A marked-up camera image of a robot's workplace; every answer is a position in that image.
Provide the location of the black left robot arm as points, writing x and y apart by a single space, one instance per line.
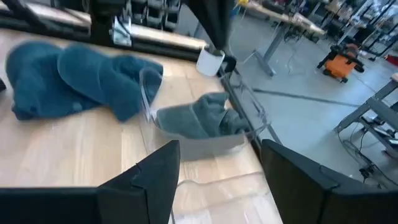
101 25

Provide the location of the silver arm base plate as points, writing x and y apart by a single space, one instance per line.
121 31

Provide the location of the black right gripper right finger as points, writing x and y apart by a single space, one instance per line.
311 199

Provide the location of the grey metal desk frame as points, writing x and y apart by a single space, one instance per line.
373 105

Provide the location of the clear plastic storage bin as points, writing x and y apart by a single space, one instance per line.
224 199
205 149

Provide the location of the orange shop vacuum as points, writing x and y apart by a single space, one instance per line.
340 67

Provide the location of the black aluminium table frame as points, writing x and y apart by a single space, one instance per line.
155 51

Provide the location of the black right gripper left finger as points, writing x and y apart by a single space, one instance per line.
140 202

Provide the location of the wooden workbench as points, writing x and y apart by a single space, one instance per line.
298 20

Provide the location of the white pot with small plant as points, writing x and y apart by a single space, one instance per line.
210 63

